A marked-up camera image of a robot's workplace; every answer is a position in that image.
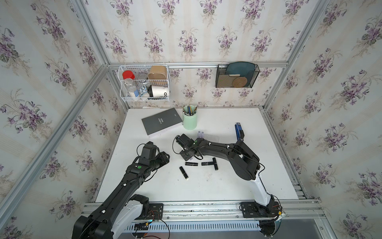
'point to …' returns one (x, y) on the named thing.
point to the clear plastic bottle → (131, 86)
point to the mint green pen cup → (189, 117)
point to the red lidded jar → (128, 74)
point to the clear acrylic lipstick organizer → (211, 138)
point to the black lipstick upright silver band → (215, 165)
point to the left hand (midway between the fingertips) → (169, 158)
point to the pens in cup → (189, 112)
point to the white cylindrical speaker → (157, 91)
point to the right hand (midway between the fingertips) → (187, 152)
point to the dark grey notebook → (161, 120)
